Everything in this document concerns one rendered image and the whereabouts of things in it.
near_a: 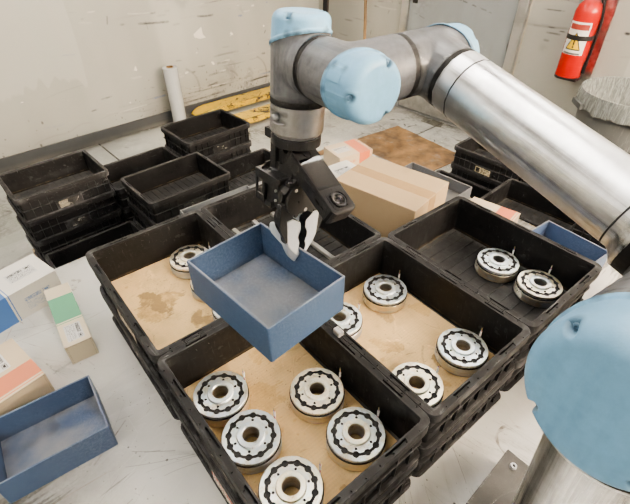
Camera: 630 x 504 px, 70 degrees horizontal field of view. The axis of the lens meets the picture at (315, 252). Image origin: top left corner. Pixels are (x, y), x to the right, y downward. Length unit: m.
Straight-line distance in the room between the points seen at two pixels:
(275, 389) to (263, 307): 0.25
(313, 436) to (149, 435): 0.38
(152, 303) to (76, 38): 3.00
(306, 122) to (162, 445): 0.73
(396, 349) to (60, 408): 0.74
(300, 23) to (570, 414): 0.47
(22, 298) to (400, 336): 0.97
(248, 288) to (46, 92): 3.31
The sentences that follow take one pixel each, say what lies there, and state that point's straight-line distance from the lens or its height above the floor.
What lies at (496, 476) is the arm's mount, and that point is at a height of 0.76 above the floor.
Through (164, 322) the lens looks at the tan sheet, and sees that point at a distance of 1.08.
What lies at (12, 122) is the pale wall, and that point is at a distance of 3.93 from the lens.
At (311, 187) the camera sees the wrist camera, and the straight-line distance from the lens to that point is 0.61.
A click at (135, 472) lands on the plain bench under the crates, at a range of 1.04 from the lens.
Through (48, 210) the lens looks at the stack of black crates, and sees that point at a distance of 2.30.
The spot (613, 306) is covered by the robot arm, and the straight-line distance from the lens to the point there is 0.35.
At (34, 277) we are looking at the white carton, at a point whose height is 0.79.
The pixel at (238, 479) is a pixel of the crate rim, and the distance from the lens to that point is 0.73.
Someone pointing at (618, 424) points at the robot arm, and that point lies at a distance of 0.36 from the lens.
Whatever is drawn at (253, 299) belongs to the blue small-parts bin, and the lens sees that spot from 0.74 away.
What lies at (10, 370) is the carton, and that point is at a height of 0.77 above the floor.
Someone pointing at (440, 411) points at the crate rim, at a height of 0.93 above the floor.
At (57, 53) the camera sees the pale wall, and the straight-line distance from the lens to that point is 3.91.
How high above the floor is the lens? 1.59
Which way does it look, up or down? 39 degrees down
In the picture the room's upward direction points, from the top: straight up
